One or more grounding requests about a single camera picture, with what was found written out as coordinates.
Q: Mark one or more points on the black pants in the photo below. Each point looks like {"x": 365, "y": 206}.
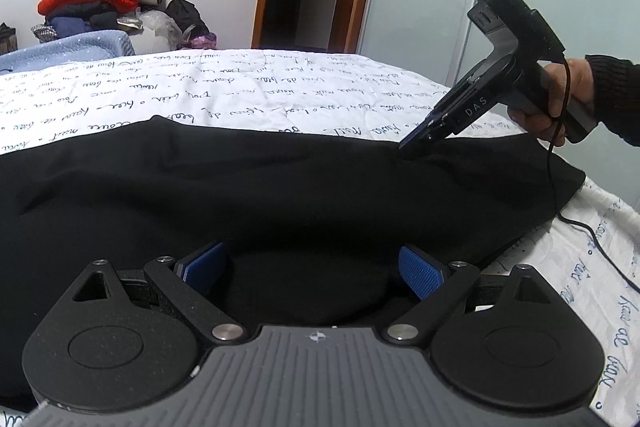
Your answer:
{"x": 250, "y": 187}

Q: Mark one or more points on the purple cloth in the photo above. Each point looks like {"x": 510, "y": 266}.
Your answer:
{"x": 204, "y": 41}

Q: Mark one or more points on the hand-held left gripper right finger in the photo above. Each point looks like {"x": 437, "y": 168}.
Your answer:
{"x": 420, "y": 272}

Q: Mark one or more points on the black bag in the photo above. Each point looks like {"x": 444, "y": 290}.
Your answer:
{"x": 185, "y": 14}

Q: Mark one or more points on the checkered cloth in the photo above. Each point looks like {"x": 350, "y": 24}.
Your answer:
{"x": 42, "y": 33}

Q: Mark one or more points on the person's right forearm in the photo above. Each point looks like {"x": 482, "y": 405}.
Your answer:
{"x": 615, "y": 82}

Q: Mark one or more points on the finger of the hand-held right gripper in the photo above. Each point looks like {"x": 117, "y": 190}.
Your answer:
{"x": 422, "y": 134}

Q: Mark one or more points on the dark brown bag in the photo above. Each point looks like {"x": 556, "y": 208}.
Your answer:
{"x": 6, "y": 38}

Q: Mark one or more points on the white script-print bedspread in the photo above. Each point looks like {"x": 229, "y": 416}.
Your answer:
{"x": 250, "y": 87}

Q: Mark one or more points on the clear plastic bag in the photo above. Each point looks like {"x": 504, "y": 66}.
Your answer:
{"x": 160, "y": 32}

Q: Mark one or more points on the light blue blanket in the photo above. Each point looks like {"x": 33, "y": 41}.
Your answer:
{"x": 75, "y": 47}

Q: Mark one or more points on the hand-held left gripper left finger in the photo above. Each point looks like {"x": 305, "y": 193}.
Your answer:
{"x": 205, "y": 259}

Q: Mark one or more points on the person's right hand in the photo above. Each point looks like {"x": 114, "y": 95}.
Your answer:
{"x": 575, "y": 82}

